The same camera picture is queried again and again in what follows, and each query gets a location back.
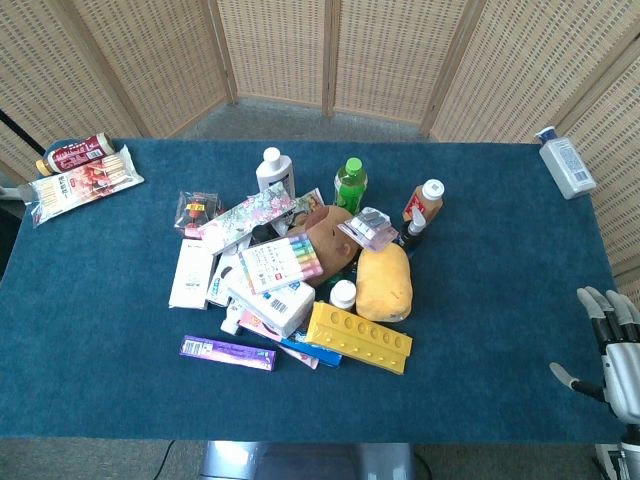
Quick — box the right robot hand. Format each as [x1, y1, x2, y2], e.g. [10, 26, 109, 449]
[548, 286, 640, 424]

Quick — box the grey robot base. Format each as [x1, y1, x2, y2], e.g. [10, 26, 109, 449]
[199, 440, 419, 480]

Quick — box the yellow plush toy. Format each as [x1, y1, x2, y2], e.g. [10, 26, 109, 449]
[355, 244, 414, 322]

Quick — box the brown plush toy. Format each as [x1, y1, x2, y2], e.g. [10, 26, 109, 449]
[285, 205, 362, 288]

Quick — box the white pump bottle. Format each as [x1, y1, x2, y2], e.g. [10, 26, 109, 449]
[533, 125, 598, 201]

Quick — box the small black spray bottle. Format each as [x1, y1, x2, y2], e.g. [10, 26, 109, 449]
[398, 206, 427, 253]

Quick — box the brown bottle white cap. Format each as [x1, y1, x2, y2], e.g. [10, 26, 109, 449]
[402, 178, 446, 225]

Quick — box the blister pack of clips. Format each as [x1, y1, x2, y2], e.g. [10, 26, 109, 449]
[337, 206, 400, 251]

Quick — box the small white-capped jar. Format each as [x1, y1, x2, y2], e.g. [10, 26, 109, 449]
[328, 279, 358, 314]

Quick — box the blue table cloth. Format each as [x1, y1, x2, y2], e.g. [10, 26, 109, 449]
[0, 138, 640, 445]

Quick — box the blue flat box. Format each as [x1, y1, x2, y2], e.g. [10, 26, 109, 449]
[279, 329, 344, 369]

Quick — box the green tea bottle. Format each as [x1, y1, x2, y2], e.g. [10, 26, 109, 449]
[333, 157, 369, 216]

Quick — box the white carton box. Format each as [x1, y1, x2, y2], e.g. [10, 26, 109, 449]
[223, 272, 317, 339]

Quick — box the printed picture packet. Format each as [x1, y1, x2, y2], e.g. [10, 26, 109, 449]
[291, 187, 326, 221]

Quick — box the pink flat packet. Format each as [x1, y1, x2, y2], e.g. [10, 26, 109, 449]
[237, 309, 320, 371]

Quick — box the highlighter pen pack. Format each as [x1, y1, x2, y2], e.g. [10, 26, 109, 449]
[239, 232, 325, 296]

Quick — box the white tube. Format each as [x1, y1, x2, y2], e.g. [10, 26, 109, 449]
[219, 299, 246, 335]

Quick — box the purple toothpaste box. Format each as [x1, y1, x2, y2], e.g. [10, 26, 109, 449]
[179, 334, 278, 373]

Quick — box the white lotion bottle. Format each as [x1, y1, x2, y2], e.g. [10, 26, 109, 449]
[255, 146, 294, 197]

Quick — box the floral pattern box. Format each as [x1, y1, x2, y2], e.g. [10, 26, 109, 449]
[197, 181, 297, 255]

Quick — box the wicker folding screen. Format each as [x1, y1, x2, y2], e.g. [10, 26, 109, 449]
[0, 0, 640, 296]

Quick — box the white rectangular box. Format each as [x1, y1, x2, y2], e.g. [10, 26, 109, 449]
[168, 238, 216, 311]

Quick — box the small red candy packet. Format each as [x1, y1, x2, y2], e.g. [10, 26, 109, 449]
[173, 189, 223, 240]

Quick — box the biscuit stick package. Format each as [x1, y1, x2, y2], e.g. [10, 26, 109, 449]
[17, 144, 146, 230]

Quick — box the red label sauce bottle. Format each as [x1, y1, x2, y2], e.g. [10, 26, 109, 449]
[34, 132, 115, 177]

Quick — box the black cable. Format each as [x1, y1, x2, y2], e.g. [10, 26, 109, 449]
[147, 439, 177, 480]

